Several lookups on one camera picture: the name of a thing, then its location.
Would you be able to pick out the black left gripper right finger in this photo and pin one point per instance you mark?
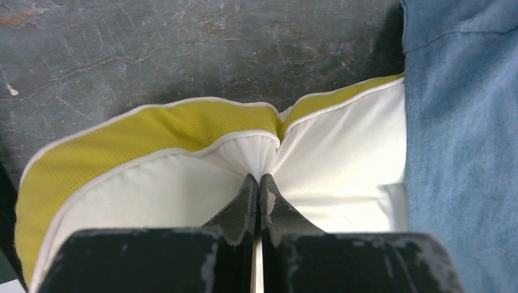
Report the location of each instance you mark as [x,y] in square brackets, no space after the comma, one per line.
[300,257]

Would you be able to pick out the white pillow with yellow side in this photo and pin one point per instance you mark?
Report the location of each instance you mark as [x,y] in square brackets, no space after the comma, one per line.
[337,157]

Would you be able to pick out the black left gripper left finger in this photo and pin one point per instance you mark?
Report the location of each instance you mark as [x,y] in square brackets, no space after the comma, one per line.
[219,256]

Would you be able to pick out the blue fabric pillowcase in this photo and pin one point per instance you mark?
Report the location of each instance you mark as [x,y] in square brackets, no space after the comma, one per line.
[461,110]

